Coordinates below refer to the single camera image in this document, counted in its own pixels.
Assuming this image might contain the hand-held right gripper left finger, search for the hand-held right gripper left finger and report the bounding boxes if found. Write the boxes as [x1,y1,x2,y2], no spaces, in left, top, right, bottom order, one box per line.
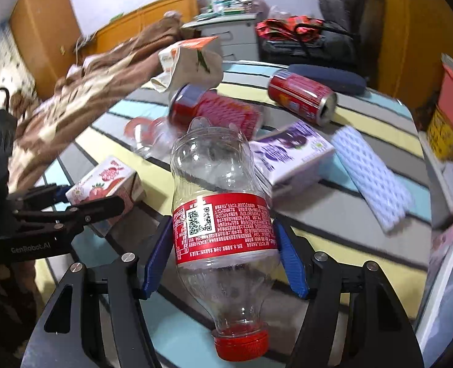
[19,215,174,368]

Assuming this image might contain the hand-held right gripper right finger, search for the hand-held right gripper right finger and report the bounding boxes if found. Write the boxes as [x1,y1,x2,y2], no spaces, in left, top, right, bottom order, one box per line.
[273,220,423,368]

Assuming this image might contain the brown patterned blanket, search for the brown patterned blanket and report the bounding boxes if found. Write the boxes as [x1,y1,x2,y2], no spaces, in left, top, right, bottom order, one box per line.
[10,17,185,200]

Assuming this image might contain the yellow printed box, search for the yellow printed box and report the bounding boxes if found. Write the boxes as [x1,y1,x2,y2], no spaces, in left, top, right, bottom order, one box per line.
[426,105,453,162]

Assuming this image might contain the red patterned drink can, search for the red patterned drink can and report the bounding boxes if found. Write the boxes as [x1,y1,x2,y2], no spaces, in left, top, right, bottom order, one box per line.
[168,83,265,140]

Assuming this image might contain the grey drawer cabinet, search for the grey drawer cabinet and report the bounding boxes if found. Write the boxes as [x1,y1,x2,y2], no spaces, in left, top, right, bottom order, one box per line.
[182,13,259,62]

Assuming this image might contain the dark blue glasses case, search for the dark blue glasses case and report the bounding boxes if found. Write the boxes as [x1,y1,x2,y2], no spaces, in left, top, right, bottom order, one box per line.
[286,64,367,96]

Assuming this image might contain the clear plastic bottle red label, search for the clear plastic bottle red label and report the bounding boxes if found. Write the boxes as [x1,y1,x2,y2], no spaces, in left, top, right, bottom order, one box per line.
[171,117,282,363]

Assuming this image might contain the crushed clear plastic bottle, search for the crushed clear plastic bottle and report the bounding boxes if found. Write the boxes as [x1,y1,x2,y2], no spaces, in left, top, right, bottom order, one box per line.
[124,117,181,159]

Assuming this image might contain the red plaid bag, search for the red plaid bag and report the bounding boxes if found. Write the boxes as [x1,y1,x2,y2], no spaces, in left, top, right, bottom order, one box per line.
[255,15,327,44]

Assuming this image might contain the wooden wardrobe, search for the wooden wardrobe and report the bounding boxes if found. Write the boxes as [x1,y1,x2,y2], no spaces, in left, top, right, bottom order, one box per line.
[10,0,83,100]

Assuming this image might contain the orange wooden closet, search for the orange wooden closet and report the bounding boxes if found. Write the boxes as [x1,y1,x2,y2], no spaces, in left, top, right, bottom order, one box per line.
[341,0,443,109]

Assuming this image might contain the white trash bin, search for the white trash bin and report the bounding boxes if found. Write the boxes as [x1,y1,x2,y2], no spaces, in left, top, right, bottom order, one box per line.
[414,234,453,365]

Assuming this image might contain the clear storage box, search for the clear storage box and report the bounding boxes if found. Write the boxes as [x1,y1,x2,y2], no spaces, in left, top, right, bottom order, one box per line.
[420,130,453,228]

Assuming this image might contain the pile of small boxes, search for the pile of small boxes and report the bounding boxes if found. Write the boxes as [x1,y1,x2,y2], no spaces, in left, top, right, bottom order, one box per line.
[199,0,259,17]

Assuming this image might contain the white foam net sleeve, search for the white foam net sleeve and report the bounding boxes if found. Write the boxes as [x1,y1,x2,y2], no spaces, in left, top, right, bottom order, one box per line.
[332,126,415,234]

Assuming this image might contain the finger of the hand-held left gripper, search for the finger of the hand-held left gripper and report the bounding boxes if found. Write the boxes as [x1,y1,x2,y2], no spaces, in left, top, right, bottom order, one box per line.
[6,183,72,212]
[12,195,126,238]

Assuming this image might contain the orange white cardboard box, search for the orange white cardboard box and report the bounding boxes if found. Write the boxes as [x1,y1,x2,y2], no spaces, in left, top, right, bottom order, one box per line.
[158,36,224,93]

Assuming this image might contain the black chair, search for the black chair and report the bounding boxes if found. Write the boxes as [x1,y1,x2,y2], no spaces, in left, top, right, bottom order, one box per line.
[259,0,386,81]

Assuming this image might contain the striped bed sheet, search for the striped bed sheet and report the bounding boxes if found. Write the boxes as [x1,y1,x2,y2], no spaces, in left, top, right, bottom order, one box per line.
[19,60,432,368]

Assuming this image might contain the red drink can silver rim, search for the red drink can silver rim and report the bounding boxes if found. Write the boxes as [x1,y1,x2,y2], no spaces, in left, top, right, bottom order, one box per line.
[268,70,338,125]

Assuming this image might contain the strawberry print drink carton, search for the strawberry print drink carton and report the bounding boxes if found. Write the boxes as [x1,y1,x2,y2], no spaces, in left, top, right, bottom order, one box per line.
[65,156,144,235]

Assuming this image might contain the purple drink carton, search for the purple drink carton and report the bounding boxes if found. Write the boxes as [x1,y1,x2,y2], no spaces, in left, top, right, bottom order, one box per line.
[249,120,336,196]

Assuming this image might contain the wooden headboard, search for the wooden headboard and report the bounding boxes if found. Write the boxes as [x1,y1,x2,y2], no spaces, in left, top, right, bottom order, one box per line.
[77,0,200,58]

